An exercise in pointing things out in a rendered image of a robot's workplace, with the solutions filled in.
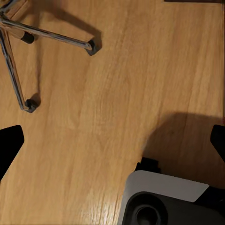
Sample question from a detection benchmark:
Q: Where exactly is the swivel chair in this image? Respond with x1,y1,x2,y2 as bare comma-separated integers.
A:
0,0,99,113

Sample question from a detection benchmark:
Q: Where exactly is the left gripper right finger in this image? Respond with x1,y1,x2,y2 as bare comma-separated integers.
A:
210,125,225,162

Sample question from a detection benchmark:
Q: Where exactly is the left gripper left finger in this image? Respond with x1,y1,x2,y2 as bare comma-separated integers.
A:
0,125,24,181

